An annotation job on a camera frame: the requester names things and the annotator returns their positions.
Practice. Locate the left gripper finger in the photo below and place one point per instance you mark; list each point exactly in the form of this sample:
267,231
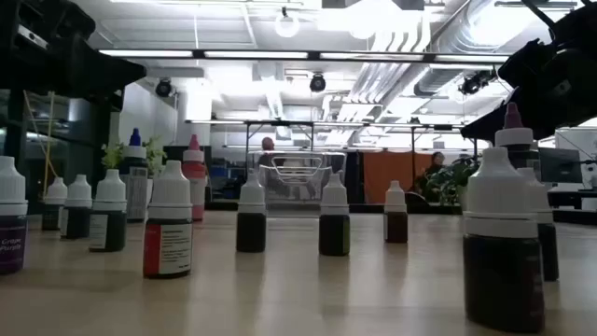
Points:
107,72

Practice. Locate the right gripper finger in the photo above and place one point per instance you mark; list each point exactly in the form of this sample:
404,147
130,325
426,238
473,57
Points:
485,130

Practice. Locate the blue food coloring bottle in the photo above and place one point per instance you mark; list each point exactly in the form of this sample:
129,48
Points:
135,158

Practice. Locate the small dark dropper bottle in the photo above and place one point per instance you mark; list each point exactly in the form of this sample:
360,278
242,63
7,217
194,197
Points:
109,196
501,280
77,196
55,196
251,233

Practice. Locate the small orange label dropper bottle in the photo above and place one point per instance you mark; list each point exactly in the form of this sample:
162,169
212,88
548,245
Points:
395,228

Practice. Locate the pink food coloring bottle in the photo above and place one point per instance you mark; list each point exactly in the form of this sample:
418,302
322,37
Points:
194,172

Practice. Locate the small grape purple dropper bottle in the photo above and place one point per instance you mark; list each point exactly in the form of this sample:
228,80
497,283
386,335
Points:
11,242

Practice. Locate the small green label dropper bottle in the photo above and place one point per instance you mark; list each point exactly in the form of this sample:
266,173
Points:
334,233

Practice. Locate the small red striped dropper bottle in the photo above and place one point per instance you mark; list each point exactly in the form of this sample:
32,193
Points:
168,247

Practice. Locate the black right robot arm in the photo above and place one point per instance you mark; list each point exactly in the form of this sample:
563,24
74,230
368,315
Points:
578,23

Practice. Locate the purple tipped food coloring bottle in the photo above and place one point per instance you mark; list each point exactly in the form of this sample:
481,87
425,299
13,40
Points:
514,136

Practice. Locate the black ceiling spotlight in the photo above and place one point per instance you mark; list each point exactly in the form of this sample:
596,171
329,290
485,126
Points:
163,88
317,83
473,83

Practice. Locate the person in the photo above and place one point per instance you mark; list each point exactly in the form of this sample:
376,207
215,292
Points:
436,163
268,143

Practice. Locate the leafy green plant white pot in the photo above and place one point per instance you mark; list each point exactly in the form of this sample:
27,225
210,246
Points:
450,182

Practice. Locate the small green plant white pot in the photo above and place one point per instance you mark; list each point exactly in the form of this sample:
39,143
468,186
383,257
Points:
112,156

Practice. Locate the orange partition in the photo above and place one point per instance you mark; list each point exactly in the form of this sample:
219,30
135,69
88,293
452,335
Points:
387,177

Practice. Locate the small red label dropper bottle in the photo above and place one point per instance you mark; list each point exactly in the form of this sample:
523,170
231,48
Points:
548,252

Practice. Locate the overhead light bar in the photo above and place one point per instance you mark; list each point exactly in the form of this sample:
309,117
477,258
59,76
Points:
315,55

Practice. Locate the clear plastic bin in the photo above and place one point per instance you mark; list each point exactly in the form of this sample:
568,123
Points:
261,186

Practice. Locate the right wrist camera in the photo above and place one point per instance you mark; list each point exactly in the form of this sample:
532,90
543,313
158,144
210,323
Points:
563,88

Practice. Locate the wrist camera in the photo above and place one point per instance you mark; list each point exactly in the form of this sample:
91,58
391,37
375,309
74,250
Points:
563,88
32,37

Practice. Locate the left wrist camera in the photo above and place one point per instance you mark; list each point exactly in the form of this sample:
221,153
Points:
32,37

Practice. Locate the background black metal frame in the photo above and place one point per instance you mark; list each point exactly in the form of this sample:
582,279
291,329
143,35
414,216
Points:
280,123

